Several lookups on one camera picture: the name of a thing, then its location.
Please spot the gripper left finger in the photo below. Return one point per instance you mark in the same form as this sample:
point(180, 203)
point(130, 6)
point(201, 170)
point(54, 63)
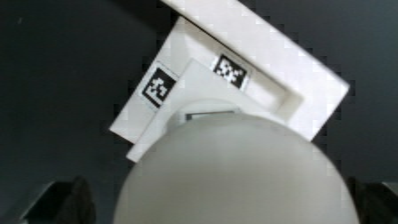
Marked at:
point(55, 204)

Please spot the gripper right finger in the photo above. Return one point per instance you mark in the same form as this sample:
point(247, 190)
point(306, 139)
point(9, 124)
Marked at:
point(375, 199)

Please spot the white lamp bulb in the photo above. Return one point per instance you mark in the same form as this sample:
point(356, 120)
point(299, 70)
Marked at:
point(233, 172)

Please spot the white lamp base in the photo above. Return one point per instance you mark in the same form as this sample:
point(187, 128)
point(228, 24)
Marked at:
point(231, 68)

